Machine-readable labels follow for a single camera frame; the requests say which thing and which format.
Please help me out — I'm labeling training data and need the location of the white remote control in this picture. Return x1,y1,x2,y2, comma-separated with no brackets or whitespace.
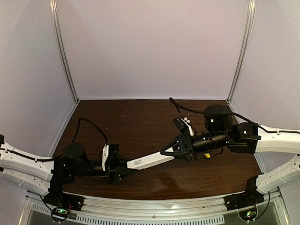
127,152,175,170

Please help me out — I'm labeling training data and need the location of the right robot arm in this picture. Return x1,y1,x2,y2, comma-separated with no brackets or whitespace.
160,104,300,195

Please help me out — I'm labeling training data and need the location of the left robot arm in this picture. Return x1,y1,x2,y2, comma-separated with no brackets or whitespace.
0,135,133,210

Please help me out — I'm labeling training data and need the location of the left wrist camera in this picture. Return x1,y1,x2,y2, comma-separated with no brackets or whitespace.
102,143,119,172

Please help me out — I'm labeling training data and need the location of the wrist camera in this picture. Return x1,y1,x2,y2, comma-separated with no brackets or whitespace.
172,117,196,136
102,143,119,172

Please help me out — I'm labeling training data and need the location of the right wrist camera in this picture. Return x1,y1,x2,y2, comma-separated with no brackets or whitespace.
172,117,196,136

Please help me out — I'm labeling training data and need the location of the aluminium front rail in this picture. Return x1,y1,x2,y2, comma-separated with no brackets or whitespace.
16,188,291,225

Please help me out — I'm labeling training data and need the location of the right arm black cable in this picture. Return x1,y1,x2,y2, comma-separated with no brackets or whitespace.
169,97,300,135

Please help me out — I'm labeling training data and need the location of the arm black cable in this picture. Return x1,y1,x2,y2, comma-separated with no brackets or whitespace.
72,117,111,147
169,97,300,135

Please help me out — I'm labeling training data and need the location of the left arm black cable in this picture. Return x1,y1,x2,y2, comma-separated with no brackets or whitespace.
72,117,111,147

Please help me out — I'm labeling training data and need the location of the perforated cable tray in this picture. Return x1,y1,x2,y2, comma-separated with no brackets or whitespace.
26,203,225,225

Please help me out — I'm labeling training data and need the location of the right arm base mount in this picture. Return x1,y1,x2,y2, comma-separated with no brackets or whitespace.
224,190,264,210

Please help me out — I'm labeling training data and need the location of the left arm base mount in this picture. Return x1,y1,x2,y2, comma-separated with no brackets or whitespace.
43,192,85,211

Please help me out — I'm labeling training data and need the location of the aluminium corner post right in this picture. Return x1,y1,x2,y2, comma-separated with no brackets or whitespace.
227,0,256,104

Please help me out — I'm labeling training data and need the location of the aluminium corner post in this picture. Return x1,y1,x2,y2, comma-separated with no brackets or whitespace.
49,0,79,103
227,0,256,104

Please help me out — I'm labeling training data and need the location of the aluminium corner post left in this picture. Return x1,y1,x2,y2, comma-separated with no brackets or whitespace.
49,0,79,103

